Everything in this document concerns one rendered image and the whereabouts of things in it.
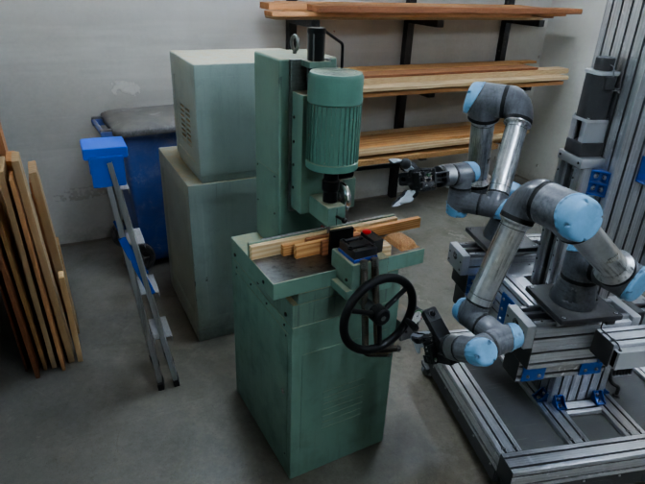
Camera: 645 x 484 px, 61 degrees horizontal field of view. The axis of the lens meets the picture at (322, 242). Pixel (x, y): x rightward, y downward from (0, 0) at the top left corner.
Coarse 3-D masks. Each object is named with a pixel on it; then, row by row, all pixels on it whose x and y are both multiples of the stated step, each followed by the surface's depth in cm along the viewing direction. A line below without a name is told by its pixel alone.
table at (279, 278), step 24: (384, 240) 203; (264, 264) 183; (288, 264) 184; (312, 264) 184; (408, 264) 198; (264, 288) 179; (288, 288) 175; (312, 288) 180; (336, 288) 180; (384, 288) 183
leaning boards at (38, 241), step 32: (0, 128) 256; (0, 160) 234; (32, 160) 265; (0, 192) 257; (32, 192) 277; (0, 224) 230; (32, 224) 237; (0, 256) 231; (32, 256) 237; (0, 288) 243; (32, 288) 247; (64, 288) 254; (32, 320) 253; (64, 320) 269; (32, 352) 254
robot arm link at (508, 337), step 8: (480, 320) 157; (488, 320) 156; (496, 320) 157; (480, 328) 156; (488, 328) 154; (496, 328) 153; (504, 328) 152; (512, 328) 152; (520, 328) 153; (496, 336) 150; (504, 336) 150; (512, 336) 151; (520, 336) 152; (496, 344) 149; (504, 344) 150; (512, 344) 151; (520, 344) 153; (504, 352) 151
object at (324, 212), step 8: (312, 200) 194; (320, 200) 191; (312, 208) 195; (320, 208) 190; (328, 208) 185; (336, 208) 186; (344, 208) 188; (320, 216) 191; (328, 216) 186; (344, 216) 189; (328, 224) 187; (336, 224) 189
